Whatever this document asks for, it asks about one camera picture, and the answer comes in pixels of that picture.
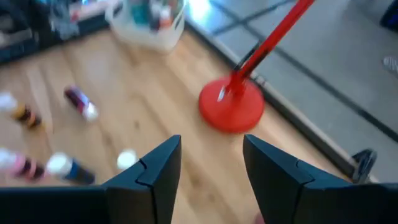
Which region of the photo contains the teal large paint bottle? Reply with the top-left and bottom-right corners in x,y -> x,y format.
129,0 -> 150,26

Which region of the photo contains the magenta small paint bottle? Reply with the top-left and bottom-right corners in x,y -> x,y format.
63,85 -> 100,123

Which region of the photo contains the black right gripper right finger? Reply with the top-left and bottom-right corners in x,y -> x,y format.
243,134 -> 352,224

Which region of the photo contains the grey small paint bottle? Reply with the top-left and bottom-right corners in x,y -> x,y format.
116,148 -> 138,171

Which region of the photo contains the orange small paint bottle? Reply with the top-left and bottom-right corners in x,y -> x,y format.
159,5 -> 174,29

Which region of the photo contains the black frame clamp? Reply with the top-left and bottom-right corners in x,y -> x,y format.
351,148 -> 379,184

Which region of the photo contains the pink small paint bottle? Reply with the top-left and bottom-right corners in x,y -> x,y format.
0,147 -> 46,181

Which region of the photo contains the blue small paint bottle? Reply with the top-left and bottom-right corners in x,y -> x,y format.
45,151 -> 96,186

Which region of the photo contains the red desk lamp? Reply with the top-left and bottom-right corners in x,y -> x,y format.
198,0 -> 315,134

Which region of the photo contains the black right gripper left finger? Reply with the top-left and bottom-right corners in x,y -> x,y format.
102,134 -> 182,224

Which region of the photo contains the white plastic bin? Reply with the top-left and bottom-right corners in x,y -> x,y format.
104,0 -> 187,52

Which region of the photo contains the yellow small paint bottle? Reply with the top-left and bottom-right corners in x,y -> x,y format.
0,91 -> 44,130

